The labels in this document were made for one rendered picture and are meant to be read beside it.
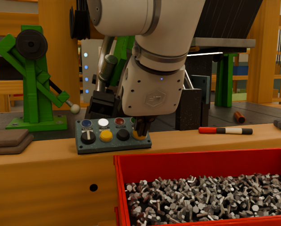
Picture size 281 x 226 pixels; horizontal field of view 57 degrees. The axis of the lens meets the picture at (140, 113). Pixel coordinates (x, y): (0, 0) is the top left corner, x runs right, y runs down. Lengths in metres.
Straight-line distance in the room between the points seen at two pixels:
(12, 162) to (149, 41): 0.32
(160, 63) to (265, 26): 1.11
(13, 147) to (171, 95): 0.32
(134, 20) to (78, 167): 0.31
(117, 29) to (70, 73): 0.78
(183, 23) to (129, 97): 0.15
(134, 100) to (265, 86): 1.10
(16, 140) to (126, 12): 0.35
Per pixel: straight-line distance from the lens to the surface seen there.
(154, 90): 0.43
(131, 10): 0.31
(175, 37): 0.36
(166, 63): 0.38
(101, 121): 0.55
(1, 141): 0.56
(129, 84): 0.42
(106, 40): 0.86
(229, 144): 0.62
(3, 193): 0.54
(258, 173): 0.52
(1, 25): 1.21
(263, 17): 1.46
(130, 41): 0.75
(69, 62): 1.09
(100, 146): 0.51
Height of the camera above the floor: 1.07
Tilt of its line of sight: 10 degrees down
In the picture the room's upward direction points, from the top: straight up
